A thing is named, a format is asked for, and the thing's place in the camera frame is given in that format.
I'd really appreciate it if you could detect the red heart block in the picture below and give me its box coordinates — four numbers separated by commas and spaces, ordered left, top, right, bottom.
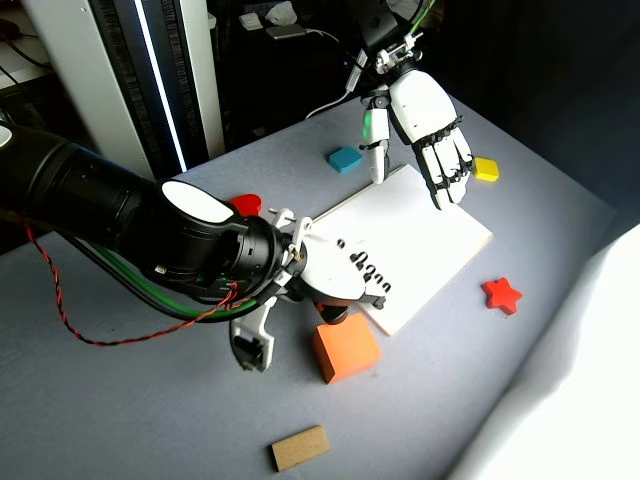
227, 193, 264, 219

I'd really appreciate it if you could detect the yellow block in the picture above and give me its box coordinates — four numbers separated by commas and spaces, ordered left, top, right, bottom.
471, 156, 501, 183

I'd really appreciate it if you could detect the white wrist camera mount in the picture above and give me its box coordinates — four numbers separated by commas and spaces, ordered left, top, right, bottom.
228, 207, 315, 374
346, 48, 370, 93

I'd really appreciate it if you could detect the tan wooden block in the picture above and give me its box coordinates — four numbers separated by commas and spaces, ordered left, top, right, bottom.
271, 424, 332, 473

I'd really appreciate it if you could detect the blue block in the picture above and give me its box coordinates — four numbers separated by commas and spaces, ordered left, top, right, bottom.
327, 146, 364, 175

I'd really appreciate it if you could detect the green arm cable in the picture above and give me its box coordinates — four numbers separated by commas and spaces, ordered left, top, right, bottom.
406, 0, 438, 36
64, 239, 257, 327

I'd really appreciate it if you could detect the white blurred panel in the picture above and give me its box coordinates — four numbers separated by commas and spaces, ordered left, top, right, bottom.
444, 227, 640, 480

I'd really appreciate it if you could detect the white robot body column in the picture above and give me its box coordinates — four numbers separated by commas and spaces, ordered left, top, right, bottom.
19, 0, 227, 174

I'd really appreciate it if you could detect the white rectangular board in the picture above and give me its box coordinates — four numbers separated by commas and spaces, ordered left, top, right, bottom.
299, 163, 495, 338

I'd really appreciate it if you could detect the red star block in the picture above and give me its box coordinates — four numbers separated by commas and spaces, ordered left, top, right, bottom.
480, 276, 524, 317

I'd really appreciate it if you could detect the red and black twisted cable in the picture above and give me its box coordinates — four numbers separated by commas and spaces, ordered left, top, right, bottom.
22, 219, 252, 347

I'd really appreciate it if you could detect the grey table cloth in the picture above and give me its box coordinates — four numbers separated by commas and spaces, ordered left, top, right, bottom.
0, 84, 622, 480

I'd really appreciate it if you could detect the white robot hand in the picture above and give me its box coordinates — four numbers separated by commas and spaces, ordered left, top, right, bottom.
359, 68, 475, 212
289, 232, 401, 327

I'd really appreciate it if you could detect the white crumpled object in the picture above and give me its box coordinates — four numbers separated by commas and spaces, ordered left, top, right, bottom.
263, 0, 299, 26

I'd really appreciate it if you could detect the white side desk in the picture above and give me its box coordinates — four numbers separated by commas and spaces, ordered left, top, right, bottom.
0, 0, 52, 92

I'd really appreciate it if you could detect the white usb cable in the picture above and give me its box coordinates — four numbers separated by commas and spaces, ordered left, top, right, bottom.
304, 88, 354, 121
303, 27, 362, 64

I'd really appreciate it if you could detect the orange block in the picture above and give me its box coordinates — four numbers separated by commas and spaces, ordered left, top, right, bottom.
312, 312, 384, 386

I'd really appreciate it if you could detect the grey flat device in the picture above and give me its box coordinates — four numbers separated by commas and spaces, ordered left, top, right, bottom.
264, 23, 308, 42

